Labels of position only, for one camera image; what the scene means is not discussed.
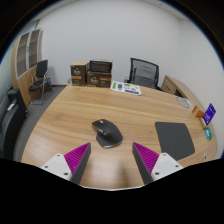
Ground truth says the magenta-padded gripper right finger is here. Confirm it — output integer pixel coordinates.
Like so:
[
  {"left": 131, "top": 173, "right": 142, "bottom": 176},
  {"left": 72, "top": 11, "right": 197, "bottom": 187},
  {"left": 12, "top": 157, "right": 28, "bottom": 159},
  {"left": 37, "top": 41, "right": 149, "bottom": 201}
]
[{"left": 132, "top": 142, "right": 184, "bottom": 185}]

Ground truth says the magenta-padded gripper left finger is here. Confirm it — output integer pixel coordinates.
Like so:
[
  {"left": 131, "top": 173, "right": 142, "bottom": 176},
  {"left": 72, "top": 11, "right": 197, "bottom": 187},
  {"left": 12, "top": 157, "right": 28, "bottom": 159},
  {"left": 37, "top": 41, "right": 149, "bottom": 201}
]
[{"left": 40, "top": 142, "right": 92, "bottom": 185}]

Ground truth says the black computer mouse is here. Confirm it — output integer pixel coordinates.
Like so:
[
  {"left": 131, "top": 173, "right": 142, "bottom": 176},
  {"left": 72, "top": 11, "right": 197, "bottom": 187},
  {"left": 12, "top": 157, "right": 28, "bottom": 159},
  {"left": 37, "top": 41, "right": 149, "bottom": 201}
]
[{"left": 91, "top": 118, "right": 124, "bottom": 149}]

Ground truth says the dark grey mouse pad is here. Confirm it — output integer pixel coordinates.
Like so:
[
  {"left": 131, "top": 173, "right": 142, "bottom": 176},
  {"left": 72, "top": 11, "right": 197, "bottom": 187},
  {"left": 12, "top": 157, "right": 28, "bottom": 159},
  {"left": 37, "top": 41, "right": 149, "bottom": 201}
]
[{"left": 154, "top": 121, "right": 196, "bottom": 162}]

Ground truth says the green pack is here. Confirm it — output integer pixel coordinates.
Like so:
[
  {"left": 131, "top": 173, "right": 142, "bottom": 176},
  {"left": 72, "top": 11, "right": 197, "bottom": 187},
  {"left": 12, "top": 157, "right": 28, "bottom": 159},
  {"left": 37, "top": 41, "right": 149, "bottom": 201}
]
[{"left": 204, "top": 125, "right": 214, "bottom": 141}]

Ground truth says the small tan box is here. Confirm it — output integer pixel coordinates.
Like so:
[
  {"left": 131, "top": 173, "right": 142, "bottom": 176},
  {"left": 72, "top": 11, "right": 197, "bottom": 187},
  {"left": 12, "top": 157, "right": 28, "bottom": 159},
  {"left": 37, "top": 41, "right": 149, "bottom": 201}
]
[{"left": 199, "top": 117, "right": 208, "bottom": 129}]

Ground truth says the orange box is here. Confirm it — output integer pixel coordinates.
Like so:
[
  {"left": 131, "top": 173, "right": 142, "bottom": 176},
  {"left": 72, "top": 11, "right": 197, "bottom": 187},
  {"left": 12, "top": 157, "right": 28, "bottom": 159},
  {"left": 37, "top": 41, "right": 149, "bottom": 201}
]
[{"left": 191, "top": 105, "right": 205, "bottom": 119}]

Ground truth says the black leather office chair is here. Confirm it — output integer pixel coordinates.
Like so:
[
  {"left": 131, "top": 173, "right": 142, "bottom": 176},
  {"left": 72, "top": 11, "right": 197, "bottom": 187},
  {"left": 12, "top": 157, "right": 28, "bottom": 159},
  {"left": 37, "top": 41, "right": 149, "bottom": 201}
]
[{"left": 0, "top": 88, "right": 29, "bottom": 161}]

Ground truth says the grey round disc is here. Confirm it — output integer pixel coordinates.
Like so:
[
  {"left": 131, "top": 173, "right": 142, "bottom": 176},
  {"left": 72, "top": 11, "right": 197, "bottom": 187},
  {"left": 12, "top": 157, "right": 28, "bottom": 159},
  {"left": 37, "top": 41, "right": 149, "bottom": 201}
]
[{"left": 176, "top": 96, "right": 192, "bottom": 109}]

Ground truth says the purple standing card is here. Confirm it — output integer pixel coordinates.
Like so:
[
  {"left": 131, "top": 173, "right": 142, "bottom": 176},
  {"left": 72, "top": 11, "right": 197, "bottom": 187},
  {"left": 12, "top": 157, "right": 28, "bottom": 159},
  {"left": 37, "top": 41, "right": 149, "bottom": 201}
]
[{"left": 202, "top": 102, "right": 217, "bottom": 126}]

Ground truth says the wooden side desk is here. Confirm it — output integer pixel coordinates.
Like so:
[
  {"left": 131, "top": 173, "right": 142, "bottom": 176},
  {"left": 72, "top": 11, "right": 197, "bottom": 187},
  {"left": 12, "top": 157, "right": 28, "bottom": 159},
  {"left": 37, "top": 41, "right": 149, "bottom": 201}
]
[{"left": 160, "top": 75, "right": 201, "bottom": 108}]

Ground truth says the white sheet with coloured prints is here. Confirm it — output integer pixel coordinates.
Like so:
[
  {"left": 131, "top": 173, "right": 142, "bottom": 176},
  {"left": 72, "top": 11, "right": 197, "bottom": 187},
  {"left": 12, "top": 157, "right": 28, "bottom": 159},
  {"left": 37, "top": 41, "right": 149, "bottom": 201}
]
[{"left": 109, "top": 80, "right": 142, "bottom": 96}]

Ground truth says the black mesh office chair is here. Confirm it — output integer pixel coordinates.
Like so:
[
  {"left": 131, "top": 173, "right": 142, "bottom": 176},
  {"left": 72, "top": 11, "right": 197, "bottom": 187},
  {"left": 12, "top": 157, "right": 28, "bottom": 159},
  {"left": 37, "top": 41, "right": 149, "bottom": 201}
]
[{"left": 124, "top": 57, "right": 163, "bottom": 91}]

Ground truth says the wooden shelf unit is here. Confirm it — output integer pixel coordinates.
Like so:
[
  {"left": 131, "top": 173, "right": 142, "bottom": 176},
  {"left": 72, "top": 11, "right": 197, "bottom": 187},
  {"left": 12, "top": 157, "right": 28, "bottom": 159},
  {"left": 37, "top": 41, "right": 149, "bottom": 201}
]
[{"left": 11, "top": 28, "right": 44, "bottom": 108}]

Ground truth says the black visitor chair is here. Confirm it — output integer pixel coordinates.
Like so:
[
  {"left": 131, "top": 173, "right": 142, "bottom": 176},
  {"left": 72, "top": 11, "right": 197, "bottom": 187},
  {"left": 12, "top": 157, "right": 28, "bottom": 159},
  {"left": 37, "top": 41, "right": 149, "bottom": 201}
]
[{"left": 28, "top": 59, "right": 53, "bottom": 106}]

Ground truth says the black cardboard box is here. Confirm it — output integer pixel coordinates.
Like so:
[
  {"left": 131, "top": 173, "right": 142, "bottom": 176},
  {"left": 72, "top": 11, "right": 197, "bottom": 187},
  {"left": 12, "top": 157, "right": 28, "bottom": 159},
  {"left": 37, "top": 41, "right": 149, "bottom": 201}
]
[{"left": 89, "top": 59, "right": 114, "bottom": 74}]

